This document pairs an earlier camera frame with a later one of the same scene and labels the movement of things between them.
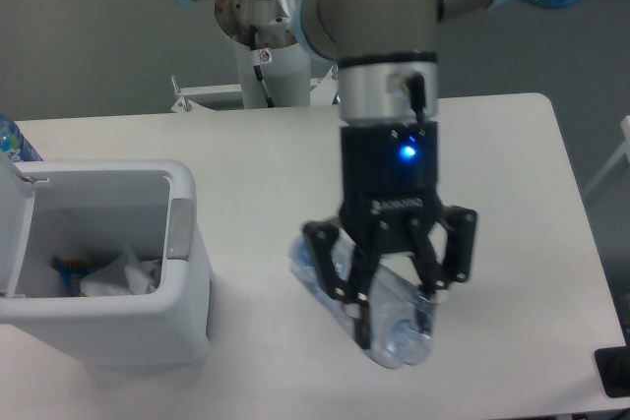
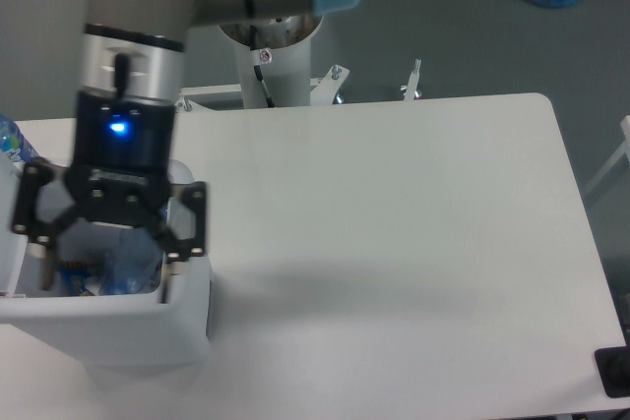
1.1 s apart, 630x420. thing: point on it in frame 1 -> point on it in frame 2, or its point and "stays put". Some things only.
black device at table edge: (613, 367) stays put
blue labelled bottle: (14, 144) stays put
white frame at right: (625, 125) stays put
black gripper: (389, 197) -> (123, 156)
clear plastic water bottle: (397, 339) -> (132, 262)
